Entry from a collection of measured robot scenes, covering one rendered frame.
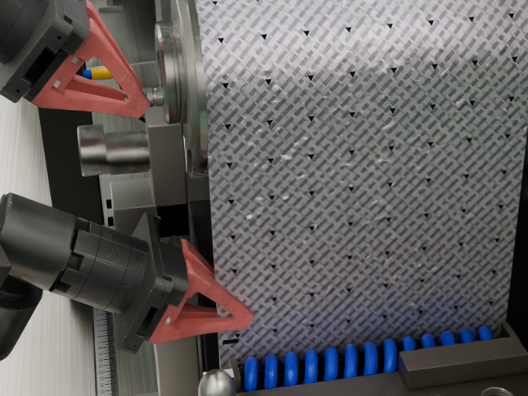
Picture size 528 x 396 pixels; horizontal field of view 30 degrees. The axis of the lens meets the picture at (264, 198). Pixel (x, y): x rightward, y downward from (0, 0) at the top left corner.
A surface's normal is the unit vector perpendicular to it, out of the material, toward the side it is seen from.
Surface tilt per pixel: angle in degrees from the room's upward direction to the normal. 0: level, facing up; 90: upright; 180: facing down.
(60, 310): 0
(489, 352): 0
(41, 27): 48
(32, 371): 0
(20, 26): 80
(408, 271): 90
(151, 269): 60
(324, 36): 55
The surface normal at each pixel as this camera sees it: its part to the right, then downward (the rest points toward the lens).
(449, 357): -0.03, -0.88
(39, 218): 0.50, -0.59
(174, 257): 0.47, -0.81
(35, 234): 0.46, -0.23
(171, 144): 0.18, 0.46
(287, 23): 0.11, -0.28
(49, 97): 0.45, 0.65
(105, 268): 0.37, 0.04
